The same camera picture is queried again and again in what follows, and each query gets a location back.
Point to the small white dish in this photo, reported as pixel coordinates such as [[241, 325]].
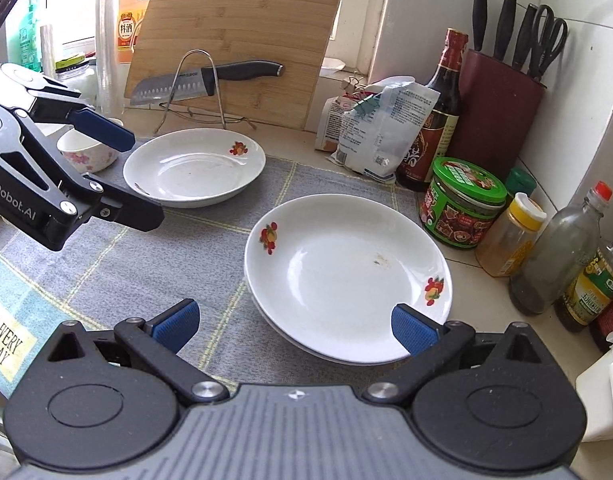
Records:
[[332, 65]]

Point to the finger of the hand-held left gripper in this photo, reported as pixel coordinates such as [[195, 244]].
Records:
[[136, 215], [106, 130]]

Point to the orange cooking wine jug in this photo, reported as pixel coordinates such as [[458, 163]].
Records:
[[129, 25]]

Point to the bamboo cutting board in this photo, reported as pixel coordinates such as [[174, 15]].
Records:
[[246, 25]]

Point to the yellow cap spice jar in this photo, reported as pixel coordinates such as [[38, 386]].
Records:
[[506, 240]]

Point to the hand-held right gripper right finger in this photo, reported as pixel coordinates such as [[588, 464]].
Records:
[[411, 330]]

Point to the glass jar yellow lid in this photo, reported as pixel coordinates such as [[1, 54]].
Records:
[[84, 80]]

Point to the white blue printed bag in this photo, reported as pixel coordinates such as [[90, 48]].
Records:
[[376, 140]]

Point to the white plate two fruit prints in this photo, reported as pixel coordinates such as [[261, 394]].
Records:
[[336, 270]]

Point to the window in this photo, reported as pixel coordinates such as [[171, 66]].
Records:
[[71, 0]]

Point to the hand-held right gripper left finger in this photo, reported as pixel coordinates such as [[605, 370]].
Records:
[[176, 322]]

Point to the small green lid jar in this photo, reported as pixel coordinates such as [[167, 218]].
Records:
[[520, 180]]

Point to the oil bottle yellow green label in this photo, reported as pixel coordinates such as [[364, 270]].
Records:
[[591, 290]]

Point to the white red printed bag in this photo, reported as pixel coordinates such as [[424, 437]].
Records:
[[329, 130]]

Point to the green dish soap bottle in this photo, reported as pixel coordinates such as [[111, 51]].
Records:
[[29, 45]]

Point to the dark soy sauce bottle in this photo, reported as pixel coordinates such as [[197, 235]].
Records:
[[431, 145]]

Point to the clear bottle red cap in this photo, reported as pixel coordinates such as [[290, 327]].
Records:
[[551, 260]]

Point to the dark red knife block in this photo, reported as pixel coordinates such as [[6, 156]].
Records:
[[496, 110]]

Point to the black binder clip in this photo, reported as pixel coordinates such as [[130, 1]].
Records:
[[354, 85]]

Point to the white plastic container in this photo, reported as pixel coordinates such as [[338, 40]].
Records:
[[604, 390]]

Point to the short white plastic roll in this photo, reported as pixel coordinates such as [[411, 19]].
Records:
[[47, 50]]

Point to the black scissors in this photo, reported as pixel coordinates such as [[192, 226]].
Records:
[[539, 60]]

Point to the tall clear plastic wrap roll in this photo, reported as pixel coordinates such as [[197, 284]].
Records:
[[109, 60]]

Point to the red sauce bottle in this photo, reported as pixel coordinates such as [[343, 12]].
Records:
[[611, 325]]

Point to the green lid sauce jar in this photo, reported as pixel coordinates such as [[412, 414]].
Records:
[[461, 210]]

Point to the white plate one fruit print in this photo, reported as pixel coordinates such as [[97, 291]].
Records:
[[286, 346], [186, 175]]

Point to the grey blue checked dish mat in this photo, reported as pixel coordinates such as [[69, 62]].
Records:
[[136, 270]]

